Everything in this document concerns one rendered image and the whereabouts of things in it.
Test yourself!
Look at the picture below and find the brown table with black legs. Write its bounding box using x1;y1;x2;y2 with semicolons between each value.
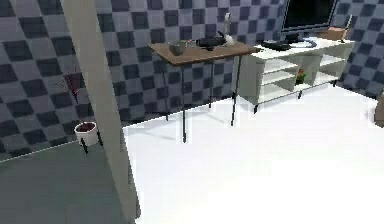
147;40;262;144

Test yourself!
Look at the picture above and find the grey bowl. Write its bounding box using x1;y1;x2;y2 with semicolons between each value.
167;40;188;57

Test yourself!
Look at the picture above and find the black flat object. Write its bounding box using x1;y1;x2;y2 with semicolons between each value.
195;31;228;52

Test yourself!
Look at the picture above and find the white statuette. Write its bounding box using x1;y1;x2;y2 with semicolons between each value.
221;12;236;48

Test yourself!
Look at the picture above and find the white shelf unit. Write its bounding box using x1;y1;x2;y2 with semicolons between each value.
238;36;356;115

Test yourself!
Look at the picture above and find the black remote control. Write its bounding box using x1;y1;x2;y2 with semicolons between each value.
261;39;292;52

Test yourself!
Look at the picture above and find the white plant pot on stand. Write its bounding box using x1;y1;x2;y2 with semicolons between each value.
73;121;104;155

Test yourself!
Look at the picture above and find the small red green plant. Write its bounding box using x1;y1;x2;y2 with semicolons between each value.
294;67;308;86

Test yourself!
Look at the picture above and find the dark red house plant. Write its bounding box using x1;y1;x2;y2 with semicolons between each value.
53;72;86;105

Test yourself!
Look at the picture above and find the black television set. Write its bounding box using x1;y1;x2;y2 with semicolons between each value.
280;0;340;44

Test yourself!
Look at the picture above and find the brown box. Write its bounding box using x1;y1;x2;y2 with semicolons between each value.
319;26;349;42

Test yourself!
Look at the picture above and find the brown furniture piece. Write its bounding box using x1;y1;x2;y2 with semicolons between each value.
373;93;384;128

